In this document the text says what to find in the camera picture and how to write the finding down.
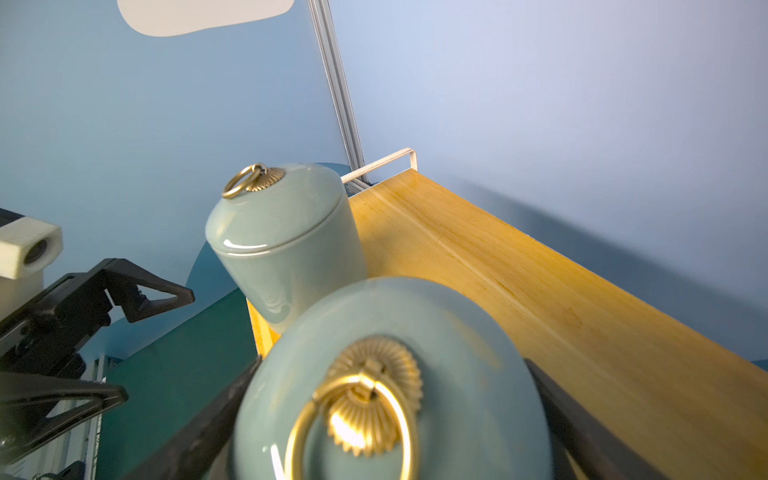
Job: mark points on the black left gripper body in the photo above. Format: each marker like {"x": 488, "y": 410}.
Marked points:
{"x": 44, "y": 336}

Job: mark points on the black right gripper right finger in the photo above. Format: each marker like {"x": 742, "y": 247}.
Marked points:
{"x": 580, "y": 441}

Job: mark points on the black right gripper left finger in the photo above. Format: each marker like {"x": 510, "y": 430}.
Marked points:
{"x": 191, "y": 452}

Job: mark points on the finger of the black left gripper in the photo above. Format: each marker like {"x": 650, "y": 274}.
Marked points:
{"x": 36, "y": 409}
{"x": 141, "y": 294}

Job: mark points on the teal tea canister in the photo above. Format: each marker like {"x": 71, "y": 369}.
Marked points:
{"x": 287, "y": 237}
{"x": 392, "y": 378}

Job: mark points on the white metal wooden shelf rack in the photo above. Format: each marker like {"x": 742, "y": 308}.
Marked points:
{"x": 690, "y": 408}

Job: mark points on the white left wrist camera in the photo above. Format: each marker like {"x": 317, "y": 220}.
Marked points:
{"x": 28, "y": 246}

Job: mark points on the right aluminium corner post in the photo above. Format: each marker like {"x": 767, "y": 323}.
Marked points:
{"x": 322, "y": 20}

